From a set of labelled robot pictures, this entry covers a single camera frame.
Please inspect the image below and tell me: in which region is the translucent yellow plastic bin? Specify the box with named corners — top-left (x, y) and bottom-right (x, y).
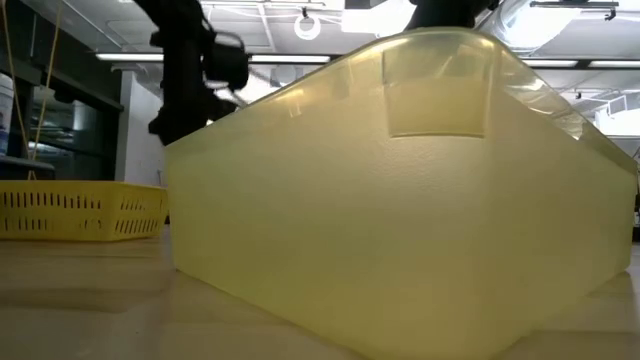
top-left (163, 27), bottom-right (640, 360)

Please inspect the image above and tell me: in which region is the fluorescent ceiling light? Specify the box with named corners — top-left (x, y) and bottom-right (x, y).
top-left (249, 54), bottom-right (332, 65)
top-left (95, 52), bottom-right (164, 63)
top-left (519, 59), bottom-right (579, 69)
top-left (588, 59), bottom-right (640, 69)

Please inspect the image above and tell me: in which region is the small yellow slotted tray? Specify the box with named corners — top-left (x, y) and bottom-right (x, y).
top-left (0, 179), bottom-right (170, 243)

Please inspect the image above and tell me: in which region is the black desk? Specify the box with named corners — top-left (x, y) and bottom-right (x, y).
top-left (0, 155), bottom-right (57, 180)

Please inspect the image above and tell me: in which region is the bright ceiling light panel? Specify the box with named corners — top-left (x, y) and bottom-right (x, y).
top-left (342, 6), bottom-right (417, 37)

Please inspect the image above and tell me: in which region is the white hanging ring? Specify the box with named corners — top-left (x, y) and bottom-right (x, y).
top-left (293, 11), bottom-right (323, 42)

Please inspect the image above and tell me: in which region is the yellow cord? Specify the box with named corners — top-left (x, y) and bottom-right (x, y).
top-left (0, 0), bottom-right (63, 181)

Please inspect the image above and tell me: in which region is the silver ceiling duct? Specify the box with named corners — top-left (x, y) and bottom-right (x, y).
top-left (477, 0), bottom-right (569, 52)

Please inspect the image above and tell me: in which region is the black ceiling rail lamp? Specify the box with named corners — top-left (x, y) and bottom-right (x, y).
top-left (529, 0), bottom-right (621, 22)

